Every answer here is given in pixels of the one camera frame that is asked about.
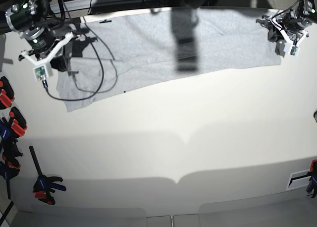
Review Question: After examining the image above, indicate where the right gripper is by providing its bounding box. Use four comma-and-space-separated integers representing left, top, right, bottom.
18, 28, 74, 72

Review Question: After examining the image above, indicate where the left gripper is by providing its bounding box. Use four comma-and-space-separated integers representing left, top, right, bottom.
256, 12, 309, 47

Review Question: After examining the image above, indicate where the grey T-shirt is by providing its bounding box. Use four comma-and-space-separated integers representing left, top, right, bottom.
56, 8, 281, 112

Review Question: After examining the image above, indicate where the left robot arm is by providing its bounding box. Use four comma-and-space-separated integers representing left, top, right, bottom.
256, 0, 317, 49

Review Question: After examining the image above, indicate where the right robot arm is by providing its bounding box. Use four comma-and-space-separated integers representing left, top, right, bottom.
5, 0, 71, 72

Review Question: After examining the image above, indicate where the upper orange black clamp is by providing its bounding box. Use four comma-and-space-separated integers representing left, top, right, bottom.
0, 76, 15, 110

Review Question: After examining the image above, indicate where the orange black clamp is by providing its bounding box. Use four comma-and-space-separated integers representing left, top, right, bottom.
0, 76, 15, 110
1, 107, 27, 139

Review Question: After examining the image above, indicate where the lower orange black clamp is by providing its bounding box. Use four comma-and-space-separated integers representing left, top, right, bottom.
1, 107, 27, 139

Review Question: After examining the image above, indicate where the blue bar clamp on table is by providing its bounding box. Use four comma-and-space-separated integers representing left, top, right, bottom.
29, 146, 66, 206

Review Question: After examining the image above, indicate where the blue clamp at right edge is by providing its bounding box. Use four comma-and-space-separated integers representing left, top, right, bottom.
306, 160, 317, 198

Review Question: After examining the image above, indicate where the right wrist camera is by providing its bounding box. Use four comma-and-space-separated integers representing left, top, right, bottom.
33, 64, 53, 81

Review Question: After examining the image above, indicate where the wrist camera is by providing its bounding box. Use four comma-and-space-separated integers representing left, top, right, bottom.
33, 64, 53, 81
283, 43, 300, 57

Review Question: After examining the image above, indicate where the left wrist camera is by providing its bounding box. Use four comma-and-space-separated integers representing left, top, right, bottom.
283, 43, 300, 57

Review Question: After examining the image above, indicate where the camera cable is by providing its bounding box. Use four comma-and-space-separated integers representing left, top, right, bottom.
42, 0, 119, 101
269, 0, 303, 32

